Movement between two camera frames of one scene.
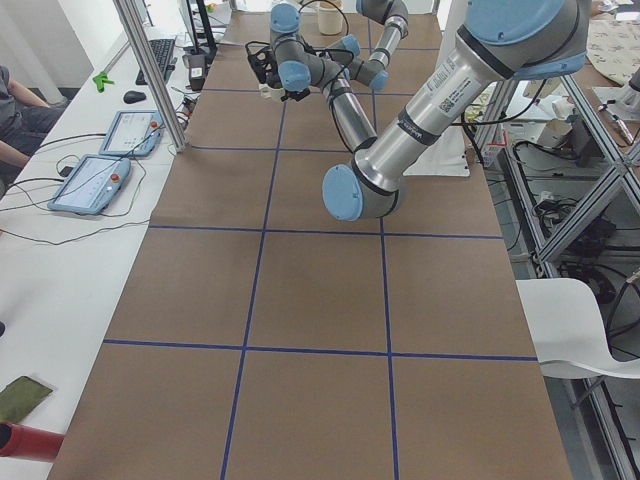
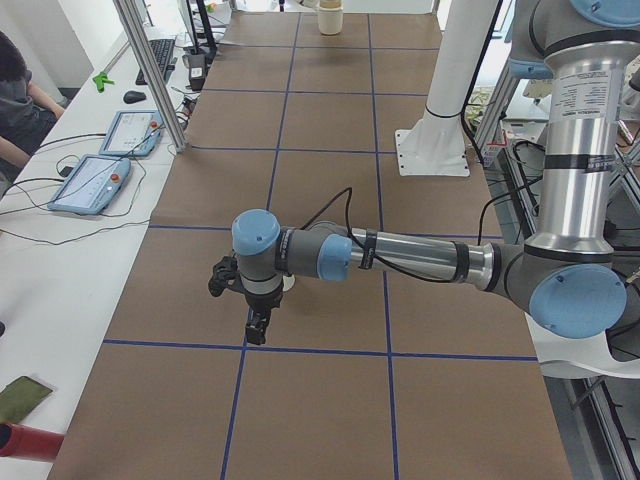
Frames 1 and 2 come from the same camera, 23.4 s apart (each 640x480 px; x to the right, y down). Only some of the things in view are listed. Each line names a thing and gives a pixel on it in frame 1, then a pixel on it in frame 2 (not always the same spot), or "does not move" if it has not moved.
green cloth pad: (20, 398) does not move
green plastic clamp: (101, 80) does not move
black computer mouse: (133, 97) does not move
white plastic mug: (272, 94) to (288, 282)
